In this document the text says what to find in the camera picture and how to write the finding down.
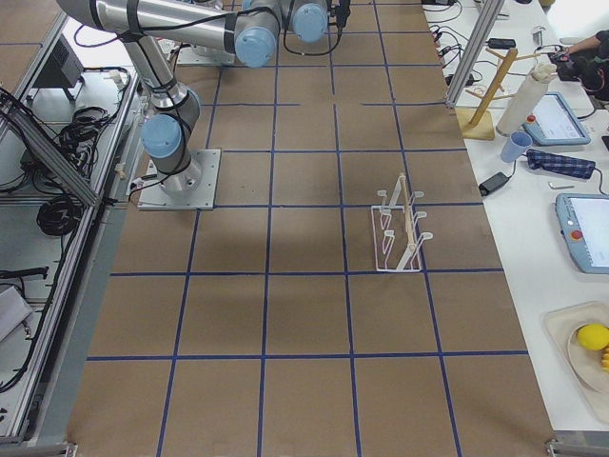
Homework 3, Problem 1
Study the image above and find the white wire cup rack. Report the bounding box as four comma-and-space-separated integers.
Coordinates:
370, 173, 433, 273

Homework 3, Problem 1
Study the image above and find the aluminium frame post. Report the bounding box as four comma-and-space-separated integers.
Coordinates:
446, 0, 504, 108

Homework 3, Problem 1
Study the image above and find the beige tray with fruit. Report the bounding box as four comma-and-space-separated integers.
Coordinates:
544, 301, 608, 424

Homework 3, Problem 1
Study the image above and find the yellow lemon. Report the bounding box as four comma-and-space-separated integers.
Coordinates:
577, 323, 609, 350

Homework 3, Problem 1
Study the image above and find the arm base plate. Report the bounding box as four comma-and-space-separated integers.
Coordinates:
137, 149, 221, 210
174, 44, 235, 67

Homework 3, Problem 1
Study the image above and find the wooden mug tree stand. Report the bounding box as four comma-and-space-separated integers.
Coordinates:
456, 47, 539, 140

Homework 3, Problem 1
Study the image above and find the blue teach pendant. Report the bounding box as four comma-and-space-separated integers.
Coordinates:
522, 92, 590, 146
555, 193, 609, 274

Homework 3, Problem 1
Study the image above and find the blue cup on side table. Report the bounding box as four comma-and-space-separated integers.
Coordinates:
501, 131, 533, 163

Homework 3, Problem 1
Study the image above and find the black power adapter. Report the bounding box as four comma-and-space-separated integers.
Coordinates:
478, 172, 511, 197

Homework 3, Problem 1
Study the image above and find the blue checkered cloth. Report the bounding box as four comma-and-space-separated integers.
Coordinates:
525, 149, 596, 179

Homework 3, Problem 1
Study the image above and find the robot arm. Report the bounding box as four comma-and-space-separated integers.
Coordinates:
280, 0, 350, 43
59, 1, 282, 193

